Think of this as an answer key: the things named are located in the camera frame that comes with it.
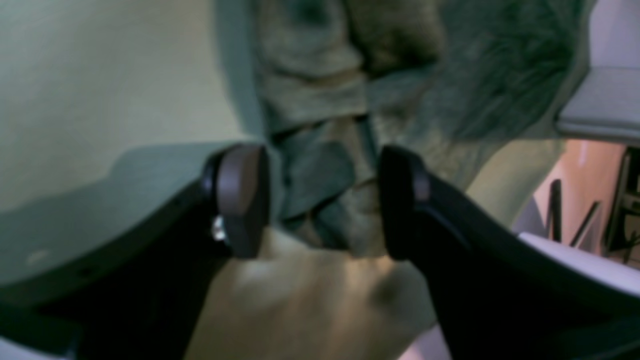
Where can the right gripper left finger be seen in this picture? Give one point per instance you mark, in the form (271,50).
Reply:
(120,269)

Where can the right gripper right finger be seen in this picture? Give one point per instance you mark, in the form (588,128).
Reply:
(498,295)

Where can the green T-shirt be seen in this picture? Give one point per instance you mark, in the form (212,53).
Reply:
(471,86)

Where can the light green table cloth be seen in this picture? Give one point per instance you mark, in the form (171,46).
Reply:
(85,82)

